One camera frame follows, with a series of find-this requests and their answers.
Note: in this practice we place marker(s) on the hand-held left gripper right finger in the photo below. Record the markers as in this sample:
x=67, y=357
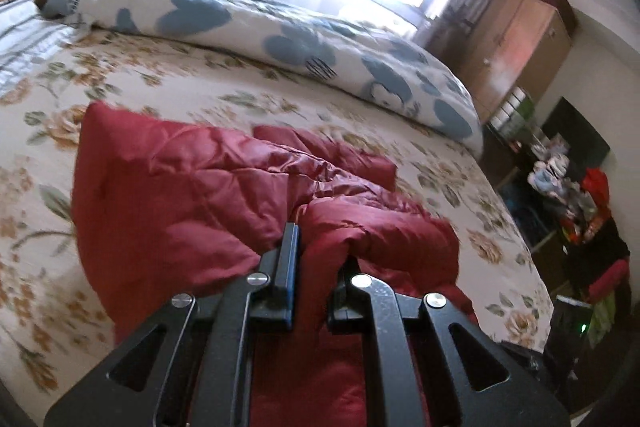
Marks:
x=345, y=297

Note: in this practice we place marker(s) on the dark wooden side cabinet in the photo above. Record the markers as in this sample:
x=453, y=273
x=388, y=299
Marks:
x=525, y=217

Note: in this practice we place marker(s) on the black screen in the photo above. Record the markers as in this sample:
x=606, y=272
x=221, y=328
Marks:
x=580, y=137

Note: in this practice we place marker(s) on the green and white boxes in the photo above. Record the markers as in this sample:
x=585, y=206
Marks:
x=512, y=112

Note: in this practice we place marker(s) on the pile of small clutter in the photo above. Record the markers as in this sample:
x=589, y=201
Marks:
x=555, y=182

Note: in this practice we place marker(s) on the striped pillow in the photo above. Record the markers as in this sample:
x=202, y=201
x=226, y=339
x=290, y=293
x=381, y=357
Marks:
x=25, y=37

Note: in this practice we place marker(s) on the red quilted jacket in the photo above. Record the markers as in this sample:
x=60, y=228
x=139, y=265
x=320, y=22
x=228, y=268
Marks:
x=200, y=197

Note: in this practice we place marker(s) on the red cloth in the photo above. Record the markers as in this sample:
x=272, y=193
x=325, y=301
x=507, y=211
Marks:
x=596, y=184

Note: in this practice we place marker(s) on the white duvet with blue flowers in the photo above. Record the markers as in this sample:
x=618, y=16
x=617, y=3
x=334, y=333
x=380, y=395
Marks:
x=250, y=27

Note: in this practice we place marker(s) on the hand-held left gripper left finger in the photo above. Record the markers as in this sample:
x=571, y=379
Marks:
x=294, y=279

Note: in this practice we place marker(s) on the wooden wardrobe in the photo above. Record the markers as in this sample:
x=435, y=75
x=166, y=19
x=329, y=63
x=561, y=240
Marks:
x=520, y=42

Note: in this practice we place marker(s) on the floral bed sheet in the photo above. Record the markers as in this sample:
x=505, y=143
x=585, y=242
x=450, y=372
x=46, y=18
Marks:
x=150, y=72

